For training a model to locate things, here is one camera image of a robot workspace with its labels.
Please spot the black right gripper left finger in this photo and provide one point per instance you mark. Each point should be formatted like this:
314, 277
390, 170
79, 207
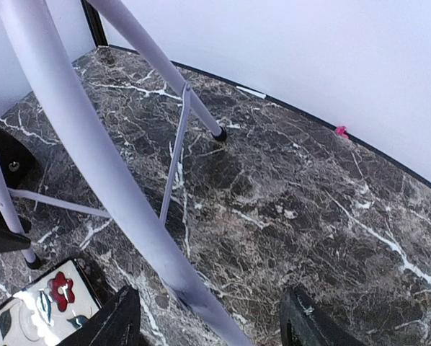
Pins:
118, 322

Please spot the pink scrap at wall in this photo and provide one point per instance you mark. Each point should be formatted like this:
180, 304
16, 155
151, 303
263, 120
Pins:
342, 131

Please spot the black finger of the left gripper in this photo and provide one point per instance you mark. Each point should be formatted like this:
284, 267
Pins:
15, 162

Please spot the floral square ceramic plate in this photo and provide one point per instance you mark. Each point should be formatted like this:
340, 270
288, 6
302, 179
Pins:
49, 309

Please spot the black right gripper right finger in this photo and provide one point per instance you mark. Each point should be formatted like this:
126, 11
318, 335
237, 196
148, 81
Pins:
302, 322

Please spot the white perforated music stand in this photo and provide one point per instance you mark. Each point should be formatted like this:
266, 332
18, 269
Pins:
43, 58

